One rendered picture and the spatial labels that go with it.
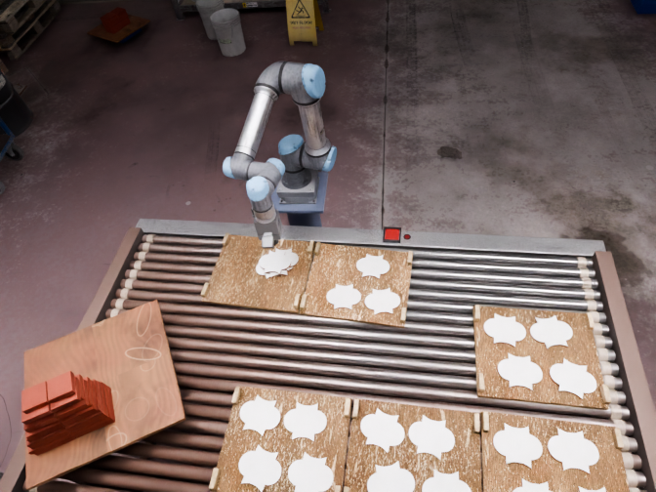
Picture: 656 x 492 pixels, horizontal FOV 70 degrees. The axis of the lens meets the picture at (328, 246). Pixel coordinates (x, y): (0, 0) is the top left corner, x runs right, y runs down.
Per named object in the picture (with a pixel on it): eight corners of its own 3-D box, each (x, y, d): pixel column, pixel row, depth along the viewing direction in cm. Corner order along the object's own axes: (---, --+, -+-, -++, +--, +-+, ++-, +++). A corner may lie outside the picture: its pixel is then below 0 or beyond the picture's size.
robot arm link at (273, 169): (257, 152, 169) (243, 174, 163) (285, 158, 166) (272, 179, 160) (261, 169, 176) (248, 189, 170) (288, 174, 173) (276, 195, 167)
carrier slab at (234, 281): (228, 236, 213) (227, 233, 211) (316, 244, 205) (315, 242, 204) (202, 302, 192) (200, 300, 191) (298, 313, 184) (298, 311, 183)
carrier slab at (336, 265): (318, 245, 205) (317, 242, 203) (413, 255, 197) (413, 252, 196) (300, 314, 184) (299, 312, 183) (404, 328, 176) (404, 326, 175)
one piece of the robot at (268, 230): (247, 226, 163) (257, 255, 176) (272, 225, 162) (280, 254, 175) (252, 201, 171) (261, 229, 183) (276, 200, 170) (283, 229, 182)
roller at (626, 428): (87, 367, 184) (81, 361, 180) (625, 423, 153) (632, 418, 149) (81, 379, 181) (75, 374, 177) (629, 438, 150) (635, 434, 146)
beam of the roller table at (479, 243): (143, 225, 231) (139, 218, 226) (597, 248, 198) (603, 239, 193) (138, 239, 226) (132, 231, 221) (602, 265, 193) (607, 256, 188)
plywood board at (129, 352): (26, 353, 173) (23, 351, 172) (158, 301, 182) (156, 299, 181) (29, 490, 144) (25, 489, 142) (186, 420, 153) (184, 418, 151)
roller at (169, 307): (118, 301, 202) (113, 295, 198) (605, 340, 171) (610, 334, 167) (113, 311, 199) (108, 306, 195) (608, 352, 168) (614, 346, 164)
